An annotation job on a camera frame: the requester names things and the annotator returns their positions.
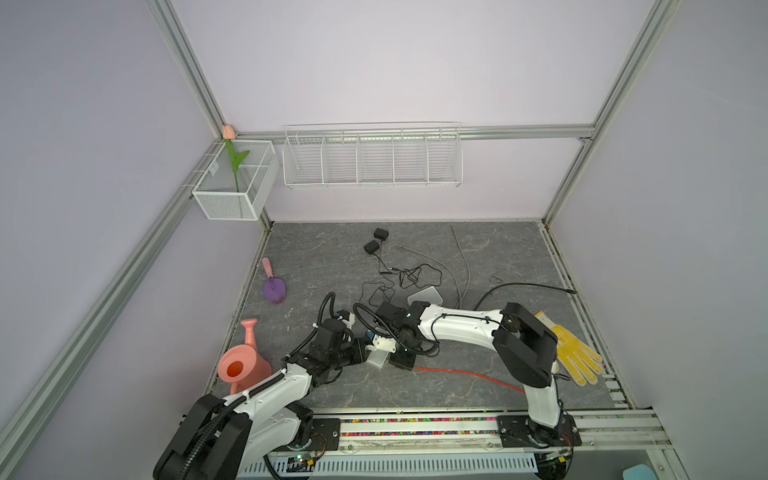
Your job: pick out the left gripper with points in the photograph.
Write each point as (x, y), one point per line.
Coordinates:
(358, 346)

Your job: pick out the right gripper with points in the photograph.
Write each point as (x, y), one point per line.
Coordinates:
(405, 363)

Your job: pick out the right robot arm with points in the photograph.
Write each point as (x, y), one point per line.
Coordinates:
(526, 347)

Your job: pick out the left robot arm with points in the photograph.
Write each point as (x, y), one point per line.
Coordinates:
(220, 436)

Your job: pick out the black power adapter near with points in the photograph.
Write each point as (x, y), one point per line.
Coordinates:
(372, 247)

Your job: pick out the black power adapter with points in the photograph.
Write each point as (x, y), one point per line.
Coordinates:
(381, 234)
(372, 247)

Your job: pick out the pink watering can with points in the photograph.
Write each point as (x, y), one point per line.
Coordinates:
(242, 366)

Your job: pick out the black power adapter far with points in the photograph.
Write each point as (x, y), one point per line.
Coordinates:
(381, 234)

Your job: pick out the yellow work glove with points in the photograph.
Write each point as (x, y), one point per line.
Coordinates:
(582, 362)

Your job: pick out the white mesh box basket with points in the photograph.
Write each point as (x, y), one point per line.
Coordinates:
(215, 191)

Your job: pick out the artificial tulip flower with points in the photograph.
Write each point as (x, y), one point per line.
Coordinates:
(236, 158)

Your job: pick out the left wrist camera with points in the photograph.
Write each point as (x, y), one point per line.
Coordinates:
(346, 317)

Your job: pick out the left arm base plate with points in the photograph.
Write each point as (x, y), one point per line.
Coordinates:
(317, 435)

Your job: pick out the purple trowel pink handle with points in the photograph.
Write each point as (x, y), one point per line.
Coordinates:
(274, 288)

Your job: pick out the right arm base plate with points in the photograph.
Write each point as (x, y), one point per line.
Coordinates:
(519, 431)

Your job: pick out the white wire shelf basket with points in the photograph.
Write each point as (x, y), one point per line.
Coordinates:
(373, 154)

